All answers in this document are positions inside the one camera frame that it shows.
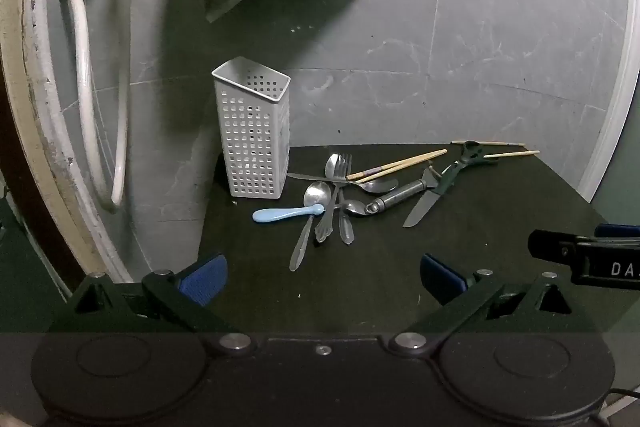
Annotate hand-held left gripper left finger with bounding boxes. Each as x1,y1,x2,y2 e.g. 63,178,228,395
65,252,257,355

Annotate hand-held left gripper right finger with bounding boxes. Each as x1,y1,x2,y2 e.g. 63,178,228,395
389,253,574,358

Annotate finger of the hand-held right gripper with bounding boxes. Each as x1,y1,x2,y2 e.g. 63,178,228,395
528,229,580,264
594,223,640,239

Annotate black handled kitchen knife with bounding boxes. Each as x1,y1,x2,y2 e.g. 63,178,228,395
403,159,468,229

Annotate metal handled kitchen tool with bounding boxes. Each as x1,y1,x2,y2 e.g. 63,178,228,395
365,167,441,216

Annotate light blue plastic spoon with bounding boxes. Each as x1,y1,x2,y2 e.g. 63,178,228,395
252,204,326,224

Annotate metal fork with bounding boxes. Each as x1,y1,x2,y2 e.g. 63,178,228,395
334,153,356,246

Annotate steel butter knife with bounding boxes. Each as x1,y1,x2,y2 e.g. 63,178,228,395
286,173,400,194

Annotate small metal spoon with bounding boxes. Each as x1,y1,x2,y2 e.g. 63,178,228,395
325,199,371,216

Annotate black handled scissors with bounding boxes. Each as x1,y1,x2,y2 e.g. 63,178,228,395
460,140,501,168

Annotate large metal spoon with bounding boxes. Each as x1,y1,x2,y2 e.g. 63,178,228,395
289,182,332,272

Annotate white perforated utensil holder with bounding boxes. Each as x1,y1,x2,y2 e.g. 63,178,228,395
211,57,292,199

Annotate white wall trim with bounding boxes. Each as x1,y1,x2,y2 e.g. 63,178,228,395
577,2,640,202

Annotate white flexible hose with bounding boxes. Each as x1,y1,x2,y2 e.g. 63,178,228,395
52,0,138,214

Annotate white peeling door frame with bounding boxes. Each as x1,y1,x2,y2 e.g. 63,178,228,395
0,0,136,303

